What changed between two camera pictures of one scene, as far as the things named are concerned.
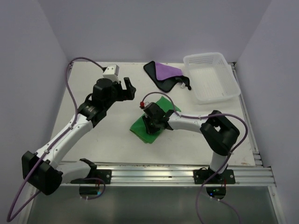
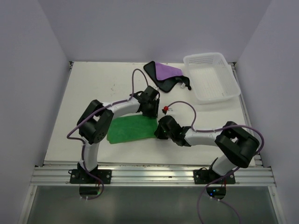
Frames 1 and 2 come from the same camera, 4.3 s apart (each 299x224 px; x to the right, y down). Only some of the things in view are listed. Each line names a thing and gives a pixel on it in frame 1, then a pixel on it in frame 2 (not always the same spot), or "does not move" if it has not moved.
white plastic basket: [211, 77] does not move
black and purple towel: [164, 76] does not move
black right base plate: [204, 176] does not move
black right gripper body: [151, 124] -> [161, 134]
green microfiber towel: [139, 129] -> [131, 127]
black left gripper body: [118, 94] -> [152, 109]
